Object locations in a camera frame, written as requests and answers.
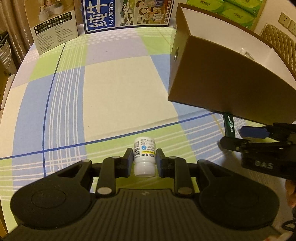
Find dark green lip balm tube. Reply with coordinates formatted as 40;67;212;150
223;113;236;138

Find white medicine bottle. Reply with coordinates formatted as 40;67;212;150
133;137;156;177

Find brown cardboard storage box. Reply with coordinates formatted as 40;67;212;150
168;3;295;125

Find quilted tan chair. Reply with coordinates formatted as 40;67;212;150
260;24;296;72

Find checked tablecloth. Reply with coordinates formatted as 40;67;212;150
1;27;292;231

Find green tissue pack bundle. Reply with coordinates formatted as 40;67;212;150
187;0;263;29

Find cardboard boxes beside table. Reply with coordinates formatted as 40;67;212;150
0;64;16;109

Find white product box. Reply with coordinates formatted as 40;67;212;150
23;0;78;55

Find blue milk carton box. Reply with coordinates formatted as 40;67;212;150
81;0;174;34

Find beige wall socket plate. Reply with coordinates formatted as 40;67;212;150
278;13;291;29

